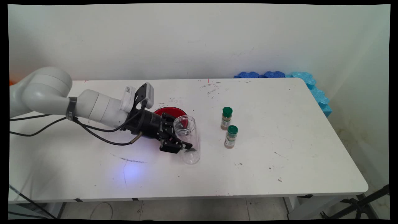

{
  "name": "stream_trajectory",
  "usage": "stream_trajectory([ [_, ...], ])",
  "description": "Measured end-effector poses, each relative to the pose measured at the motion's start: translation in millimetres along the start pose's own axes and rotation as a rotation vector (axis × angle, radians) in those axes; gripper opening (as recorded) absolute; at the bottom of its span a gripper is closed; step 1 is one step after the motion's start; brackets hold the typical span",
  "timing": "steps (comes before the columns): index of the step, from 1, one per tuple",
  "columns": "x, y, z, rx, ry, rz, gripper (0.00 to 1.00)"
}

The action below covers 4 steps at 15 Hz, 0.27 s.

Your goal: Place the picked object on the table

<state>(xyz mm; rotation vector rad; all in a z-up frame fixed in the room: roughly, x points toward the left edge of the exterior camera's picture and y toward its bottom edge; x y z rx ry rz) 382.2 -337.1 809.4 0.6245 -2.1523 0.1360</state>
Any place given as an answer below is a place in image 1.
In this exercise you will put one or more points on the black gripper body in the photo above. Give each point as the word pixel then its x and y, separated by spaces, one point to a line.
pixel 147 124

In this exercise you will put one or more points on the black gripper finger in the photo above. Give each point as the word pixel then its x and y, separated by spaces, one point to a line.
pixel 168 119
pixel 171 146

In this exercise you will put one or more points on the clear plastic jar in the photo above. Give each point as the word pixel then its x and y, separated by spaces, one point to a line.
pixel 192 155

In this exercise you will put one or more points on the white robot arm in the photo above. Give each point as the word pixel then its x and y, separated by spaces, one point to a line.
pixel 46 90

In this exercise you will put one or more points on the red bowl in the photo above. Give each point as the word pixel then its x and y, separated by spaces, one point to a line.
pixel 169 110

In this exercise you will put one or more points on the green-capped spice bottle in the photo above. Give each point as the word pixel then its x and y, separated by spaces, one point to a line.
pixel 230 138
pixel 226 119

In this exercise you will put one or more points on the white table leg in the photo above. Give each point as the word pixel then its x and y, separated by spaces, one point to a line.
pixel 56 210

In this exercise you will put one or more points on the orange box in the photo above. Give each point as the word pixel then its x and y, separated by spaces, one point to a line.
pixel 11 82

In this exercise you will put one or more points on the light blue foam mat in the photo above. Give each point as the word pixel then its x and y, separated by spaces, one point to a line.
pixel 320 99

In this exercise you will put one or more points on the black tripod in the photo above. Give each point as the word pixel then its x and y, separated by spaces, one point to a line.
pixel 360 203

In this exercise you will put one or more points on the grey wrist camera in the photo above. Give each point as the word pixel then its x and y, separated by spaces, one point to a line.
pixel 147 95

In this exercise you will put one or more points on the white table frame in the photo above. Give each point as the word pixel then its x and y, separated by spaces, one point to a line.
pixel 311 207

